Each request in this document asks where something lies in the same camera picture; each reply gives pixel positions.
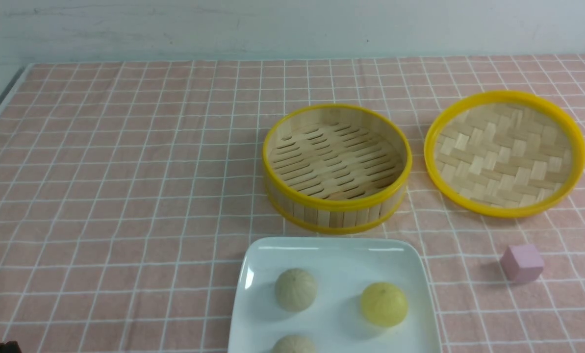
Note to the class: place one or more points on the white steamed bun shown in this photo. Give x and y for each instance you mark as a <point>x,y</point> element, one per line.
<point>296,290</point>
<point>294,344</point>

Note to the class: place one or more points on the pink checkered tablecloth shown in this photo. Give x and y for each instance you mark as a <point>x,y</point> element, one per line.
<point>130,191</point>

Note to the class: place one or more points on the yellow-rimmed woven steamer lid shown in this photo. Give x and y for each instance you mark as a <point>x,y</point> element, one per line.
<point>505,154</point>

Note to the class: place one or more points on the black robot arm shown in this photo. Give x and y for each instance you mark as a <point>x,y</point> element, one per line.
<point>11,346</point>

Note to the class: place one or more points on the yellow steamed bun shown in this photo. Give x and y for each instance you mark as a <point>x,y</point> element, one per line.
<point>384,304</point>

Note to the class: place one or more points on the pink wooden cube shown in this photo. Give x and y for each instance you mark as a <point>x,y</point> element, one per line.
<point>522,263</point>

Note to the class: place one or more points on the white square plate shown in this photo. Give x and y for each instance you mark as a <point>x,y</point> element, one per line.
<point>342,267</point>

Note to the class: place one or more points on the yellow-rimmed bamboo steamer basket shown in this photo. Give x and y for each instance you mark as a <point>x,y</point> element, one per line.
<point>336,168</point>

